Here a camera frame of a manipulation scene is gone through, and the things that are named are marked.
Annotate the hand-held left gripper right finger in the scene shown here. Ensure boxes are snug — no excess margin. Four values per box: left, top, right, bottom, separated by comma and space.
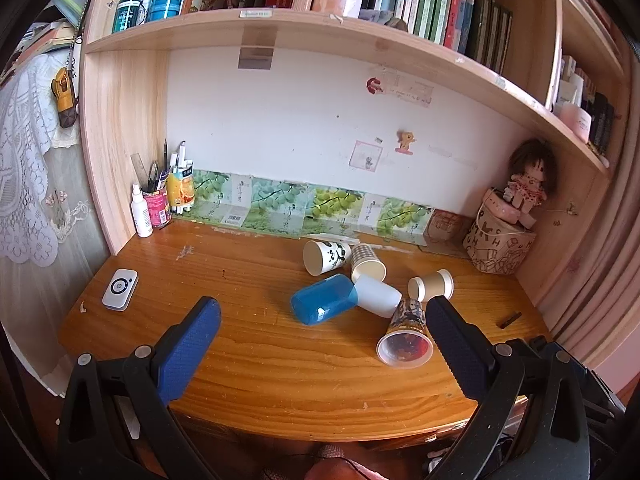
425, 296, 591, 480

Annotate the orange print carton holder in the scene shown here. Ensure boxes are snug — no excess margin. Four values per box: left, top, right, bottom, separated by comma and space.
166, 169, 196, 216

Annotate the beige patterned bag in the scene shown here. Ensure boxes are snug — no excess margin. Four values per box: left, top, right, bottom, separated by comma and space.
462, 205, 537, 275

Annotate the brown-haired rag doll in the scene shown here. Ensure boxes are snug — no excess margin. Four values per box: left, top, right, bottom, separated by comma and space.
502, 139, 558, 221

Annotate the person's pink clothing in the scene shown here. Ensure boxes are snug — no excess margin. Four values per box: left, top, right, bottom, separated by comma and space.
260, 442, 426, 480

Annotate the blue jar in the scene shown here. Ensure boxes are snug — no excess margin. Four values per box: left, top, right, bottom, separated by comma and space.
148, 0, 184, 22

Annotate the panda print paper cup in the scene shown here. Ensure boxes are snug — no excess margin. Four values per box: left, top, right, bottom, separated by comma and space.
303, 239, 354, 277

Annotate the pink note sticker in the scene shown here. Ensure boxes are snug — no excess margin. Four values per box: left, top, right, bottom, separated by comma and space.
349, 140, 385, 173

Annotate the pink curtain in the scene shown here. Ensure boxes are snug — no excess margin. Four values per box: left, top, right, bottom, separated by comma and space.
550, 35, 640, 401

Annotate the white spray bottle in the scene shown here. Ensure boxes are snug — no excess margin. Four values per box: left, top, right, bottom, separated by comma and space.
131, 184, 154, 238

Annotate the clear plastic ruler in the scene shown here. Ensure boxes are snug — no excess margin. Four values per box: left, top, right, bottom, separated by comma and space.
131, 154, 150, 190

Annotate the yellow toy car keychain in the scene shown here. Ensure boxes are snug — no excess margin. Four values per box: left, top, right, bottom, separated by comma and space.
51, 67, 80, 128

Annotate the brown patterned paper cup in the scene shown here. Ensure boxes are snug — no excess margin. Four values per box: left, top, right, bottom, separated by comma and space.
350, 244, 387, 284

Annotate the teal bottle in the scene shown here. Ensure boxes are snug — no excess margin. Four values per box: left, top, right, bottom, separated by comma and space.
112, 0, 143, 34

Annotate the blue plastic cup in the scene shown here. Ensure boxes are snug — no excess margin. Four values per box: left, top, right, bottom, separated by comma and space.
290, 274, 359, 327

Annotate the grape print carton strip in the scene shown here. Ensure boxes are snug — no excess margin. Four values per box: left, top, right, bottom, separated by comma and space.
191, 169, 435, 242

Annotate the white translucent plastic cup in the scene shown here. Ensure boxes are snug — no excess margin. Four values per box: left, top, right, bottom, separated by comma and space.
353, 274, 403, 319

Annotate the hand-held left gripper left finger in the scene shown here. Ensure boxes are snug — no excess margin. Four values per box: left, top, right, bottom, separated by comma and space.
57, 296, 223, 480

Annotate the clear cartoon print cup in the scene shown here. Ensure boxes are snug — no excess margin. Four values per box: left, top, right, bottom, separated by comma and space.
376, 298, 434, 367

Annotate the red can pen holder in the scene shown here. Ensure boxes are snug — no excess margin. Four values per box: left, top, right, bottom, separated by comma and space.
142, 185, 172, 230

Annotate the stack of books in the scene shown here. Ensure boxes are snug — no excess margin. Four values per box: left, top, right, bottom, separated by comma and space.
15, 20, 83, 61

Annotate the white lace cloth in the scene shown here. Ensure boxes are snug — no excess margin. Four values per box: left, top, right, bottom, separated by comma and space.
0, 50, 93, 268

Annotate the white round-button device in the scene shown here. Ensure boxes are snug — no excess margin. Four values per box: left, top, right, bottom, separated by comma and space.
102, 269, 139, 312

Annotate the small beige paper cup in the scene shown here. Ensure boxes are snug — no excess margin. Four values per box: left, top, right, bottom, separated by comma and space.
407, 269, 455, 303

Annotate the wooden bookshelf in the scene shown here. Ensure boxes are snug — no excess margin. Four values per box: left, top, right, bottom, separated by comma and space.
80, 0, 632, 306

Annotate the pink box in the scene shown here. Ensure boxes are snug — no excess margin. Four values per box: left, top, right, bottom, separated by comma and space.
482, 187, 537, 227

